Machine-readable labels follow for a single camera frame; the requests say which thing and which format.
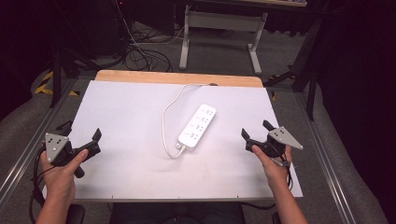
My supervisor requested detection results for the black chair armrest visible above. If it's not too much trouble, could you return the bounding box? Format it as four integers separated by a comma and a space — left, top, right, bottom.
66, 203, 86, 224

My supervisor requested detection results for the white metal desk frame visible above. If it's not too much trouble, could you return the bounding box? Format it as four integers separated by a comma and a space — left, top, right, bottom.
178, 4, 269, 76

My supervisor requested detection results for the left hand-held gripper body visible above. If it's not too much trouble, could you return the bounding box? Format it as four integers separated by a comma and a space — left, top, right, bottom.
45, 133, 94, 179

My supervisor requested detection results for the black metal stand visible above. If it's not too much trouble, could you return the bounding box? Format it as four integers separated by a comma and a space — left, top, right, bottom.
49, 0, 105, 109
262, 12, 325, 121

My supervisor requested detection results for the white power strip cable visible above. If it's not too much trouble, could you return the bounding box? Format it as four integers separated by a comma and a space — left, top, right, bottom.
161, 82, 219, 160

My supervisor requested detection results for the tangle of floor cables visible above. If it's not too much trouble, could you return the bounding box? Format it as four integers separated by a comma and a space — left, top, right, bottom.
120, 12, 189, 73

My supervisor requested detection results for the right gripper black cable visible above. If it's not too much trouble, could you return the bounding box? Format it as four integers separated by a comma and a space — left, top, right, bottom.
270, 154, 294, 191

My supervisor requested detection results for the white power strip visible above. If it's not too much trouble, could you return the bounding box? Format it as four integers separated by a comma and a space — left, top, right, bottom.
177, 104, 218, 153

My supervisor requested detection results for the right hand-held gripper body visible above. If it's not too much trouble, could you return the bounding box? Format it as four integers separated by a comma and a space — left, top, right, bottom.
245, 126, 304, 163

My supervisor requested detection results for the yellow black floor tape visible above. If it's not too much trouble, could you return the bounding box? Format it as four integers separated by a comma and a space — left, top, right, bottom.
34, 70, 80, 97

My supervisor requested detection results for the person's left hand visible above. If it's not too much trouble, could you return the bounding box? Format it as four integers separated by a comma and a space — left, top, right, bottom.
39, 148, 90, 204

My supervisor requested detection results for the aluminium rail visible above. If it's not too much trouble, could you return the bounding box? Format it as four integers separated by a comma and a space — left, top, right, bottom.
0, 78, 78, 201
294, 92, 358, 224

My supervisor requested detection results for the white board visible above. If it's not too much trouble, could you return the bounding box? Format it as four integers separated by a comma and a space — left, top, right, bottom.
41, 79, 304, 201

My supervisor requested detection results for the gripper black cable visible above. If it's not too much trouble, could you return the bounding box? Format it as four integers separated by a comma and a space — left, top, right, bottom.
28, 145, 49, 224
270, 154, 294, 191

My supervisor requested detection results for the person's right hand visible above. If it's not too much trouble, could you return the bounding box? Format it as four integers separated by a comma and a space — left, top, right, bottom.
250, 144, 294, 189

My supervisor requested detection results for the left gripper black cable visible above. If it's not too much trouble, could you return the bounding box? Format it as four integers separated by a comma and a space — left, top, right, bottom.
28, 145, 49, 224

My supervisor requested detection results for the thin black cable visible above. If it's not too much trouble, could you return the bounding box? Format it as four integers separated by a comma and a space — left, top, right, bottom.
238, 202, 277, 211

